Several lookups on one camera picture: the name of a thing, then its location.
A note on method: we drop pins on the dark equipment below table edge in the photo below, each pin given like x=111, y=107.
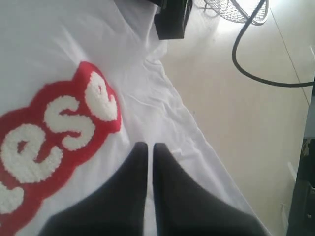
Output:
x=301, y=220

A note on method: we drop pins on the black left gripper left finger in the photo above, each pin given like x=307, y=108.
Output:
x=115, y=209

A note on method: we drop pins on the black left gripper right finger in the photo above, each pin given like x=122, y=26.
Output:
x=184, y=208

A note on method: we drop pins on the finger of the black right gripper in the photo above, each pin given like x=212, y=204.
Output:
x=172, y=19

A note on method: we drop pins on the white t-shirt red print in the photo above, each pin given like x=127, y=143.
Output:
x=80, y=83

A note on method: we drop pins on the metal wire mesh basket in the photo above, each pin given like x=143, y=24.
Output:
x=238, y=11

